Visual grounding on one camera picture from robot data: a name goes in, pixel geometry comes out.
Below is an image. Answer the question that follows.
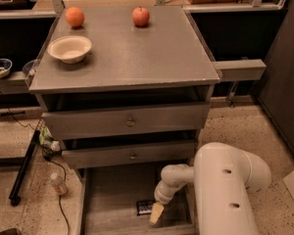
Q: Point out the red apple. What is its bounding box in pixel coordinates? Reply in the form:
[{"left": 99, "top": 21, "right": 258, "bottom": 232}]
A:
[{"left": 131, "top": 7, "right": 150, "bottom": 27}]

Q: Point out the black floor cable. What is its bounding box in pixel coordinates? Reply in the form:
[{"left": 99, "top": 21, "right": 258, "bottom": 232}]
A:
[{"left": 0, "top": 81, "right": 71, "bottom": 235}]

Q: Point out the green white bottle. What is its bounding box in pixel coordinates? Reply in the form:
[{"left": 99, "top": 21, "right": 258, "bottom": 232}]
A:
[{"left": 39, "top": 126, "right": 61, "bottom": 154}]

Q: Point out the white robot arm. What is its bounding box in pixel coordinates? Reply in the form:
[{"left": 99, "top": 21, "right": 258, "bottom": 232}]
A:
[{"left": 150, "top": 142, "right": 271, "bottom": 235}]

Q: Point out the black wheeled stand leg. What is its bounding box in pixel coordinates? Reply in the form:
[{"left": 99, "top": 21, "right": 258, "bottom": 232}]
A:
[{"left": 9, "top": 130, "right": 40, "bottom": 207}]

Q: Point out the grey drawer cabinet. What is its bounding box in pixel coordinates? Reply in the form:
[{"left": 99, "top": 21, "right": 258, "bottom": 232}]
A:
[{"left": 27, "top": 5, "right": 221, "bottom": 173}]

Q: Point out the dark blue rxbar wrapper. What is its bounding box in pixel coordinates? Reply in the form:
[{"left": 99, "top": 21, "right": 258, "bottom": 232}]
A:
[{"left": 136, "top": 200, "right": 154, "bottom": 215}]

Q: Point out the blue patterned bowl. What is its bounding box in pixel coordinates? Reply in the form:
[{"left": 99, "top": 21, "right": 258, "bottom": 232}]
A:
[{"left": 0, "top": 59, "right": 13, "bottom": 78}]

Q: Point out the grey open bottom drawer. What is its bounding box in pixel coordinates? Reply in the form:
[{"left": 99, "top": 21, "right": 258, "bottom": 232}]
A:
[{"left": 75, "top": 162, "right": 199, "bottom": 235}]

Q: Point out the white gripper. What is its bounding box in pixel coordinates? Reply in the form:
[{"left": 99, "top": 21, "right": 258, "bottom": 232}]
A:
[{"left": 149, "top": 180, "right": 179, "bottom": 225}]

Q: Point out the grey top drawer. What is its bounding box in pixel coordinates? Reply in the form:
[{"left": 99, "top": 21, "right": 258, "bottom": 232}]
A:
[{"left": 42, "top": 103, "right": 210, "bottom": 140}]

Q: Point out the white paper bowl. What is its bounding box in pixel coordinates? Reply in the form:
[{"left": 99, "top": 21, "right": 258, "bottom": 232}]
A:
[{"left": 47, "top": 35, "right": 92, "bottom": 64}]

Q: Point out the grey middle drawer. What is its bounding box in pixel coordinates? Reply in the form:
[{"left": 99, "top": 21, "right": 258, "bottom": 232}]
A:
[{"left": 63, "top": 140, "right": 198, "bottom": 168}]

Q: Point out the clear plastic bottle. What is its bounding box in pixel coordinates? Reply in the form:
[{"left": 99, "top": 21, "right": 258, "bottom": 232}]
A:
[{"left": 50, "top": 173, "right": 67, "bottom": 196}]

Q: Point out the clear plastic cup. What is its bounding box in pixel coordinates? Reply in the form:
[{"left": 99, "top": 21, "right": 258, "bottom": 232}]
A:
[{"left": 22, "top": 60, "right": 40, "bottom": 76}]

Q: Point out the grey side shelf block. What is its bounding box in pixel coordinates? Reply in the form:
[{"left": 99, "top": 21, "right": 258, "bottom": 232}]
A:
[{"left": 213, "top": 59, "right": 267, "bottom": 82}]

